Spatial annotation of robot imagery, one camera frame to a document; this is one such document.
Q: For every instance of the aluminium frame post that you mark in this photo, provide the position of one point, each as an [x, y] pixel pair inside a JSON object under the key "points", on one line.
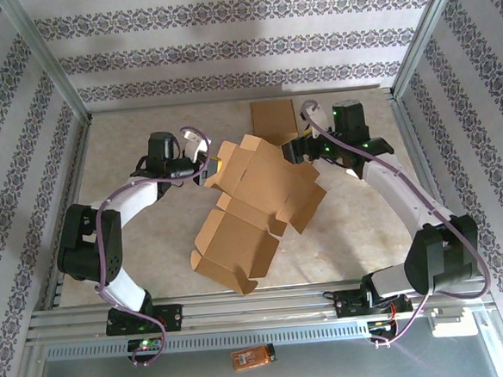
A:
{"points": [[48, 60], [426, 34]]}

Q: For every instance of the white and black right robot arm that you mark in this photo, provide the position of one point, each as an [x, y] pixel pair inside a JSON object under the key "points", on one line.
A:
{"points": [[437, 253]]}

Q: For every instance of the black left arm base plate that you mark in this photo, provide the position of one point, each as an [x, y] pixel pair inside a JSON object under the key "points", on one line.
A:
{"points": [[172, 317]]}

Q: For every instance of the orange battery pack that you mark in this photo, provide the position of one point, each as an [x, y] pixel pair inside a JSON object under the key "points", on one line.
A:
{"points": [[252, 358]]}

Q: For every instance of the brown cardboard box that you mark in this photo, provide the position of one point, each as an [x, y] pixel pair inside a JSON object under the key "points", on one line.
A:
{"points": [[272, 118], [252, 197]]}

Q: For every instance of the white plastic bracket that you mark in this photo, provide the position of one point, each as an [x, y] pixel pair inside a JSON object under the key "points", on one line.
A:
{"points": [[448, 316]]}

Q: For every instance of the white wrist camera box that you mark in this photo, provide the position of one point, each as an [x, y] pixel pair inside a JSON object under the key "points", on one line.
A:
{"points": [[194, 146], [319, 117]]}

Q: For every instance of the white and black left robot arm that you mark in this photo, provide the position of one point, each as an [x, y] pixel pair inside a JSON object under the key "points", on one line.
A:
{"points": [[91, 243]]}

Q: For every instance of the aluminium mounting rail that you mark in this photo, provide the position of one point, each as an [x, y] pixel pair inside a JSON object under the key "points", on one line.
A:
{"points": [[259, 304]]}

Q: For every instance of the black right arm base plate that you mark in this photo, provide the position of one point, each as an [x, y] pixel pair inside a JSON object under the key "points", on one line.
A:
{"points": [[348, 307]]}

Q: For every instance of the grey metal panel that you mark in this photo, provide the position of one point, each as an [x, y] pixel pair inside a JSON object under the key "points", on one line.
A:
{"points": [[333, 368]]}

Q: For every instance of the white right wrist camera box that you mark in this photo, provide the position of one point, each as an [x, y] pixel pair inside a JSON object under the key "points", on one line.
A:
{"points": [[319, 117]]}

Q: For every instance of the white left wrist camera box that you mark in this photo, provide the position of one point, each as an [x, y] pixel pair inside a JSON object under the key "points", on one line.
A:
{"points": [[194, 146]]}

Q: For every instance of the small circuit board with LED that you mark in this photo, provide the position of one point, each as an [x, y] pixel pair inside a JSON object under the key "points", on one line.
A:
{"points": [[145, 344]]}

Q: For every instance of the thin grey wall strip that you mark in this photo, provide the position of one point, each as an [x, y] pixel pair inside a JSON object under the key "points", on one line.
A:
{"points": [[185, 101]]}

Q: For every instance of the aluminium side rail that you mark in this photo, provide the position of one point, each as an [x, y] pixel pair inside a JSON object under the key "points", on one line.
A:
{"points": [[410, 143], [52, 297]]}

